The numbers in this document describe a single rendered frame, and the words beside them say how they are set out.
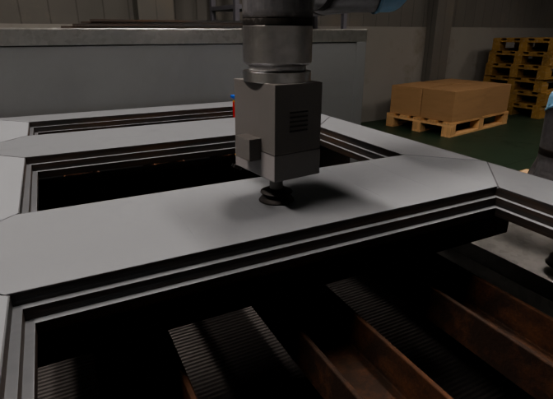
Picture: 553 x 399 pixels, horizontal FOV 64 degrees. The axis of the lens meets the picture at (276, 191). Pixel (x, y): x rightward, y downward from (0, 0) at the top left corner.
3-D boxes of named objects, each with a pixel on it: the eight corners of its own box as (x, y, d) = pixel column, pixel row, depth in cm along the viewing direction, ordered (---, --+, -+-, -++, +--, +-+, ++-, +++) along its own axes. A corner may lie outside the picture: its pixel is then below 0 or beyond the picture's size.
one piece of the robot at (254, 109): (206, 44, 48) (213, 186, 54) (250, 47, 41) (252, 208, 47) (280, 44, 53) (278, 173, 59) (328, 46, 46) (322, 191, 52)
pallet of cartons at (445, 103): (448, 113, 597) (453, 77, 580) (517, 125, 521) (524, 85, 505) (378, 123, 530) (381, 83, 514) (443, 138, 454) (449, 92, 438)
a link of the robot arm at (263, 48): (267, 25, 42) (226, 25, 48) (267, 74, 44) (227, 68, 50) (327, 25, 46) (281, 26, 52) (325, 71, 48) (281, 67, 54)
